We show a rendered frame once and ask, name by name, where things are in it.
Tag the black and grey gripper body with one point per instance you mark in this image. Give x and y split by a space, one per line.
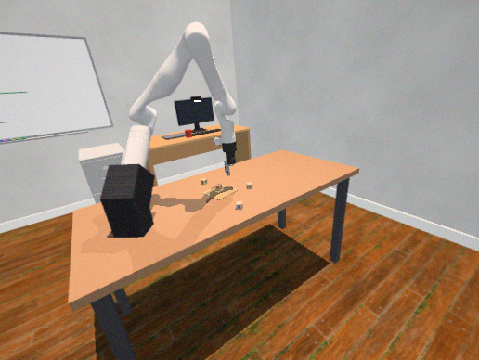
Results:
229 146

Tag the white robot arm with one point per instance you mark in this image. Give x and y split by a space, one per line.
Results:
166 80

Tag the tan flat mat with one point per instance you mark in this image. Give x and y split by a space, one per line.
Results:
219 194

